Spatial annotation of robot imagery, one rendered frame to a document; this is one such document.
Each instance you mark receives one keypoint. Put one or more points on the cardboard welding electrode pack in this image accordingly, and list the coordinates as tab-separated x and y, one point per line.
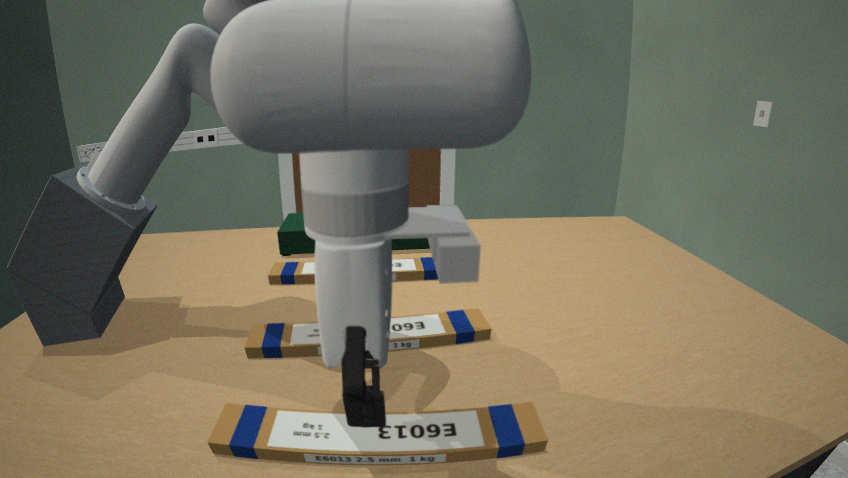
284	340

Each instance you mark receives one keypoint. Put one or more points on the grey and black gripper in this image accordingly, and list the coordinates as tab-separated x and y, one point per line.
353	286

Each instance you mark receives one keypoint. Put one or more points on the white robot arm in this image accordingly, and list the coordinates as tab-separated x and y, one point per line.
355	76

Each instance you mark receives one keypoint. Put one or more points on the tan welding electrode pack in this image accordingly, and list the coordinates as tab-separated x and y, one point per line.
407	269

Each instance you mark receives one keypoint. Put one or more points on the tan cardboard pack with blue bands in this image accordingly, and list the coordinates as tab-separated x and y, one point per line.
409	438

